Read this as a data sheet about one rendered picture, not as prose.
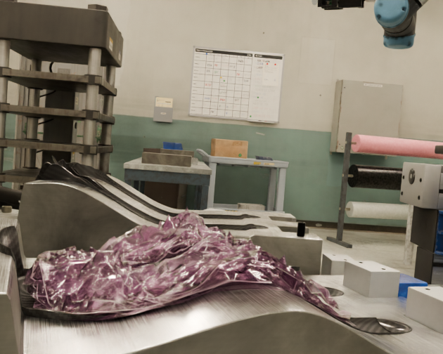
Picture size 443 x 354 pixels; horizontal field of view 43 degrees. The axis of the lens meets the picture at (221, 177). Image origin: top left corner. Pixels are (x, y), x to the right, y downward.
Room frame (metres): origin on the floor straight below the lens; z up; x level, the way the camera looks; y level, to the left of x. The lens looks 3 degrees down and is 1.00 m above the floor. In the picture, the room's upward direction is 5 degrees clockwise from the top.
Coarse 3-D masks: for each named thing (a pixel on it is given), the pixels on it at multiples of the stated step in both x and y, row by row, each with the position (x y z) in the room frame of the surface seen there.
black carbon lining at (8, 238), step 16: (0, 240) 0.44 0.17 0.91; (16, 240) 0.46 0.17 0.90; (16, 256) 0.46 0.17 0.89; (16, 272) 0.37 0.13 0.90; (32, 304) 0.41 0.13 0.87; (64, 320) 0.36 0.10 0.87; (80, 320) 0.36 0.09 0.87; (352, 320) 0.48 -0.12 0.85; (368, 320) 0.48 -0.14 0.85; (384, 320) 0.48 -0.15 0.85
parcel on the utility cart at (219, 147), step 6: (216, 144) 6.69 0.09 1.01; (222, 144) 6.70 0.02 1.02; (228, 144) 6.71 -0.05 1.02; (234, 144) 6.73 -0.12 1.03; (240, 144) 6.74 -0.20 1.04; (246, 144) 6.76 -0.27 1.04; (216, 150) 6.69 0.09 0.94; (222, 150) 6.70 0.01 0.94; (228, 150) 6.71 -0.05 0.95; (234, 150) 6.73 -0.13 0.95; (240, 150) 6.74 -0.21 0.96; (246, 150) 6.76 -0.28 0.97; (216, 156) 6.69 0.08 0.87; (222, 156) 6.71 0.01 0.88; (228, 156) 6.72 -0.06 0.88; (234, 156) 6.73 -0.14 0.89; (240, 156) 6.75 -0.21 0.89; (246, 156) 6.77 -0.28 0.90
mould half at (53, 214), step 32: (32, 192) 0.68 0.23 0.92; (64, 192) 0.68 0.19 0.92; (96, 192) 0.71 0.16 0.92; (32, 224) 0.68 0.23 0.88; (64, 224) 0.68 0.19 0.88; (96, 224) 0.68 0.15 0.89; (128, 224) 0.68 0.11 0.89; (256, 224) 0.78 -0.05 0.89; (288, 224) 0.81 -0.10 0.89; (32, 256) 0.68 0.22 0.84; (288, 256) 0.69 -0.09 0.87; (320, 256) 0.69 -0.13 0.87
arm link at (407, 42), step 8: (416, 16) 1.41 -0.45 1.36; (384, 32) 1.43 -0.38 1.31; (400, 32) 1.35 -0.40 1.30; (408, 32) 1.38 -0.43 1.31; (384, 40) 1.42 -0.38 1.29; (392, 40) 1.39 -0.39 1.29; (400, 40) 1.39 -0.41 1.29; (408, 40) 1.39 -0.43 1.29; (392, 48) 1.45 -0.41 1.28; (400, 48) 1.44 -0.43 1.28
